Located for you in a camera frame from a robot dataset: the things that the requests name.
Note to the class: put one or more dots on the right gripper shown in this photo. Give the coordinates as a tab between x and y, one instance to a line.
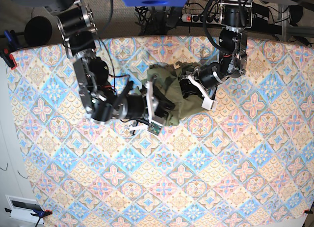
146	108

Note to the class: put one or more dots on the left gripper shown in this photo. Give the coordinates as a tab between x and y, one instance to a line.
208	76

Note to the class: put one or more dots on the olive green t-shirt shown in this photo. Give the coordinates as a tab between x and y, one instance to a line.
167	87

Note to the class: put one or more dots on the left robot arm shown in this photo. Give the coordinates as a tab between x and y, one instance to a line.
224	23

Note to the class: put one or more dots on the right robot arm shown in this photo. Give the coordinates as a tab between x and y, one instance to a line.
80	38

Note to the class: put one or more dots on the white power strip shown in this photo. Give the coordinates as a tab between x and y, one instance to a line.
193	18

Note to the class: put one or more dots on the patterned tablecloth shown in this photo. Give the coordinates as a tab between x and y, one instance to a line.
250	162

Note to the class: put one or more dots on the black round stool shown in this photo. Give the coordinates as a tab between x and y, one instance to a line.
38	31

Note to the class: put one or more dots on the blue clamp lower left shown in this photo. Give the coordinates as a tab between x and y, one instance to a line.
36	213

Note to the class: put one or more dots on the red black clamp upper left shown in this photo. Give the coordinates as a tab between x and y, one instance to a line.
8	58

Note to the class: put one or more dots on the red clamp lower right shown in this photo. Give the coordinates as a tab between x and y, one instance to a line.
309	211

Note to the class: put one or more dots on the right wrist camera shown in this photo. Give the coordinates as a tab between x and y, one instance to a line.
154	128

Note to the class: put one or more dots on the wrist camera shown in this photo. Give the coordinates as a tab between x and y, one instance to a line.
154	128
209	104

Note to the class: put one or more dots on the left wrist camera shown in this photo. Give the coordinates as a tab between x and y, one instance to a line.
209	104

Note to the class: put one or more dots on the white wall outlet box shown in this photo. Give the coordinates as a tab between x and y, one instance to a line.
22	203

